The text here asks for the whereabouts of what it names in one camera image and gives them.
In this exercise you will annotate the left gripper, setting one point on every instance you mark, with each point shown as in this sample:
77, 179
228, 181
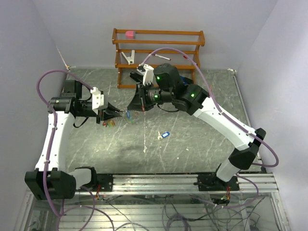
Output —
110, 112

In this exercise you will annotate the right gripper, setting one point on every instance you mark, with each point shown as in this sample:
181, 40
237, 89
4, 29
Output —
139, 102

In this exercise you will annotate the metal disc keyring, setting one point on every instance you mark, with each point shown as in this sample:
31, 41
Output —
113, 122

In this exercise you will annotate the blue tag key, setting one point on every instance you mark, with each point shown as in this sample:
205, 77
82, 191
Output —
163, 135
129, 116

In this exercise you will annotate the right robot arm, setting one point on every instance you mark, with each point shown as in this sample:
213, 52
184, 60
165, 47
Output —
164, 84

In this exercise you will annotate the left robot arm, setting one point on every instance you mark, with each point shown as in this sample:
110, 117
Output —
61, 119

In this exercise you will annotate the black stapler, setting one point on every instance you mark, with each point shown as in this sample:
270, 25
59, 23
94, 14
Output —
137, 77

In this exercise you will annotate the white plastic clamp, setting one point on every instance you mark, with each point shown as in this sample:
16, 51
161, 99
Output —
129, 59

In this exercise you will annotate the red-capped marker pen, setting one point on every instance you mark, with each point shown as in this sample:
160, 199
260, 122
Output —
162, 57

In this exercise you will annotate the wooden three-tier rack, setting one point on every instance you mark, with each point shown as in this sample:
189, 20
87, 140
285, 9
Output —
182, 43

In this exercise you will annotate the blue stapler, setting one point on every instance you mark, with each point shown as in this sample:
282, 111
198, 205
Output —
187, 81

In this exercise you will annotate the pink eraser block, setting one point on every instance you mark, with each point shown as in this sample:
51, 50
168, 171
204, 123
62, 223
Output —
130, 34

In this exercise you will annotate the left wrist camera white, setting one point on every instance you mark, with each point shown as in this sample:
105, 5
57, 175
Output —
99, 100

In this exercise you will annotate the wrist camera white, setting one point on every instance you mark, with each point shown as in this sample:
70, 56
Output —
99, 100
148, 73

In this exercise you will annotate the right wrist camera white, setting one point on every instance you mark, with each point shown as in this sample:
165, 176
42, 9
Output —
148, 73

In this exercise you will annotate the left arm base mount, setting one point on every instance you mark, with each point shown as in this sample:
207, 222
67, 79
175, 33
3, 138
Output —
103, 182

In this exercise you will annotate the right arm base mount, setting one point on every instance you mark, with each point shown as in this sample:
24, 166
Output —
209, 182

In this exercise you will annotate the aluminium frame rail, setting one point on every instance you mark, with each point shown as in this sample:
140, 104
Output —
154, 184

